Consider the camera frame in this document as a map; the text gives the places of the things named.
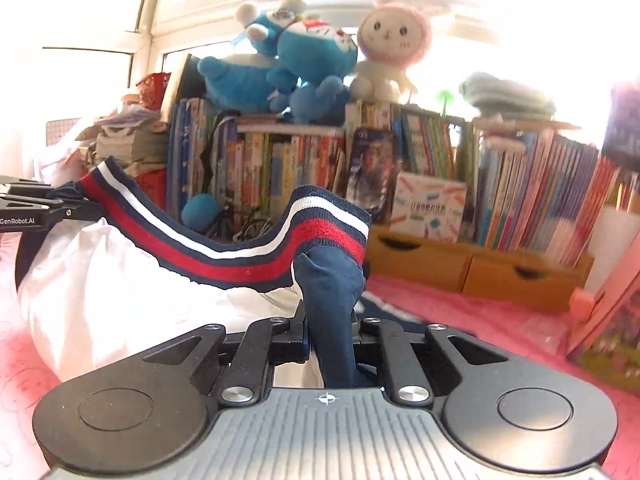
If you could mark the red plastic basket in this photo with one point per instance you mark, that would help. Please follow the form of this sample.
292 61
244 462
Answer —
155 90

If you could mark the white and navy jacket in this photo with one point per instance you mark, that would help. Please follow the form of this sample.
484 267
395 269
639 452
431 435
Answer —
125 285

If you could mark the white box with pencil print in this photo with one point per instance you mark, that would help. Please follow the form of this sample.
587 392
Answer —
430 207

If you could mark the light blue folded pouch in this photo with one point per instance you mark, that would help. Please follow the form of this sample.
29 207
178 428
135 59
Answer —
505 97

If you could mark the row of green spined books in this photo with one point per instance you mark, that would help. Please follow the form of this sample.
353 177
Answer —
425 140

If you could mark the row of red spined books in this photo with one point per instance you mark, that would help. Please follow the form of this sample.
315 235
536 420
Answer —
540 195

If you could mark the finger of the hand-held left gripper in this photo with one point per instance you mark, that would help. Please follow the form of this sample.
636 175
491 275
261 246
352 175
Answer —
75 207

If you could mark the flat lying book stack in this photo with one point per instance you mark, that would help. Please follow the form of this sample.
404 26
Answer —
290 127

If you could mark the stack of papers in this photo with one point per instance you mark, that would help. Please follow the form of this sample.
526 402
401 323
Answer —
130 145

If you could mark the white window frame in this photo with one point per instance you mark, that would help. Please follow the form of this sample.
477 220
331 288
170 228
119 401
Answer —
225 10

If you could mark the blue plush ball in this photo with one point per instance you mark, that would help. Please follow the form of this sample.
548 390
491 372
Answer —
200 212

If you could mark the black smartphone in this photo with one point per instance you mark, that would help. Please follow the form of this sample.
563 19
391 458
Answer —
372 170

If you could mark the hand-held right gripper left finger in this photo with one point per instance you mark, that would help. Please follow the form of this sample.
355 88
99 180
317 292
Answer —
300 335

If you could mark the dark blue printed package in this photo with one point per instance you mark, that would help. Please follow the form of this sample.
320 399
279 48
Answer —
622 125

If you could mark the small blue cat plush toy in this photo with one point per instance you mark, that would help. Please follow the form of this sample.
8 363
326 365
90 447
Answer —
265 30

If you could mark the large blue cat plush toy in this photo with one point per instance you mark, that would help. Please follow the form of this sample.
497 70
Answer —
315 65

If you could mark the miniature bicycle model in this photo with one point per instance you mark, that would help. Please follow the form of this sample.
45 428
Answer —
245 225

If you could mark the blue whale plush toy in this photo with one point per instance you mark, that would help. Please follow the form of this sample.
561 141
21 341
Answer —
235 85

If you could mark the row of colourful picture books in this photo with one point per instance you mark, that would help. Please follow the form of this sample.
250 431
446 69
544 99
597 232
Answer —
285 170

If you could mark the white paper sheets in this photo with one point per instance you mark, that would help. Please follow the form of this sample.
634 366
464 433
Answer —
65 165

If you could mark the clear plastic wrapper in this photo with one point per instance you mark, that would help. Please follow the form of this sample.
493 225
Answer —
545 335

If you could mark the green plant toy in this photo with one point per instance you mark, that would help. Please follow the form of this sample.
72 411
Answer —
445 102

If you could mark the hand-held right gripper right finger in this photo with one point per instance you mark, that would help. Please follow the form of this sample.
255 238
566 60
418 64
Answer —
370 335

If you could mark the wooden drawer organizer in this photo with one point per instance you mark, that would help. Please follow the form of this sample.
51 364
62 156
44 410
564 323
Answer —
500 280

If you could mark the red plastic crate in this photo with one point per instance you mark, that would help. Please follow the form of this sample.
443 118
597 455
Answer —
150 190

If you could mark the pink house model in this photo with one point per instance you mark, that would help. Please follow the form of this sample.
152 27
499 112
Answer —
610 325

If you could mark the pink rabbit plush toy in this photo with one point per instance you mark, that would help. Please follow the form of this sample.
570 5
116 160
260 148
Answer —
395 40

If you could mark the row of tall blue books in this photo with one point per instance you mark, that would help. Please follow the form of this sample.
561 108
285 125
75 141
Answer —
187 155

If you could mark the pink rabbit print blanket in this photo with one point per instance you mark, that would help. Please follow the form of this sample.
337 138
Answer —
500 340

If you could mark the white container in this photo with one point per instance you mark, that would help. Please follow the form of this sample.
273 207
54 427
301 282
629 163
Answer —
607 245

